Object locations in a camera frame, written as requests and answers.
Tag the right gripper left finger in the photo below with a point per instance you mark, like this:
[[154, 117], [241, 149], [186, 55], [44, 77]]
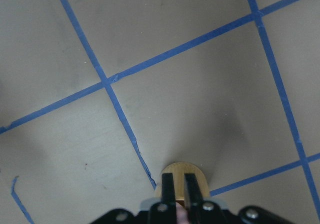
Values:
[[167, 189]]

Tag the bamboo wooden cup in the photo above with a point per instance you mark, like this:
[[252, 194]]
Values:
[[178, 170]]

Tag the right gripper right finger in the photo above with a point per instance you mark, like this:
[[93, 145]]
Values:
[[192, 192]]

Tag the pink chopstick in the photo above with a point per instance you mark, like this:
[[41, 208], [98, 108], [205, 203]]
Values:
[[181, 214]]

